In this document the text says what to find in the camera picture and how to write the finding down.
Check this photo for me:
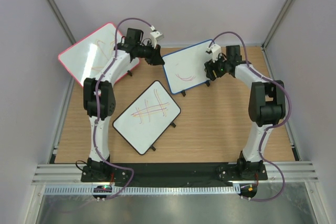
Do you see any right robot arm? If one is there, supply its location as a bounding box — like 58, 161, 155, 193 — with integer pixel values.
204, 44, 286, 180

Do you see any aluminium frame rail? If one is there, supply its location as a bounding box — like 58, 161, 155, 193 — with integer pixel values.
32, 161, 318, 185

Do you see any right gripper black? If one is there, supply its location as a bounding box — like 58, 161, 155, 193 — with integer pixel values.
204, 52, 230, 81

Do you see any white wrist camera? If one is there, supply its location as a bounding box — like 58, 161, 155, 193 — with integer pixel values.
150, 26, 164, 48
205, 44, 222, 62

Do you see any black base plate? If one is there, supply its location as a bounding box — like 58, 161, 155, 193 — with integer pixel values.
81, 162, 268, 182

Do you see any pink framed whiteboard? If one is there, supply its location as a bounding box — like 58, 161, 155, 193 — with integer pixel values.
58, 22, 141, 94

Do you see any black framed whiteboard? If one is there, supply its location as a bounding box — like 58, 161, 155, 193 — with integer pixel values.
112, 80, 181, 155

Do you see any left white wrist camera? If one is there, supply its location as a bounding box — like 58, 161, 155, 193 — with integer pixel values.
150, 26, 164, 48

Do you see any slotted cable duct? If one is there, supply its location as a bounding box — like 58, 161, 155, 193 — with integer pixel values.
44, 185, 240, 196

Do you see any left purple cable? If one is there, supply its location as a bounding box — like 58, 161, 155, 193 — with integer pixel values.
94, 18, 135, 200

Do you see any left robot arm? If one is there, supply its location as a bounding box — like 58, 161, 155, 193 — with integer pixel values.
81, 26, 164, 182

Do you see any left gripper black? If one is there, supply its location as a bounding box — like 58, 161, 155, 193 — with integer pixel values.
136, 41, 165, 67

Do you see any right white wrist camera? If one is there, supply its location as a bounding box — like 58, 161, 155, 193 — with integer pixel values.
205, 44, 222, 62

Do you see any blue framed whiteboard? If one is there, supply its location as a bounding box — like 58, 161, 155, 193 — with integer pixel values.
163, 40, 212, 94

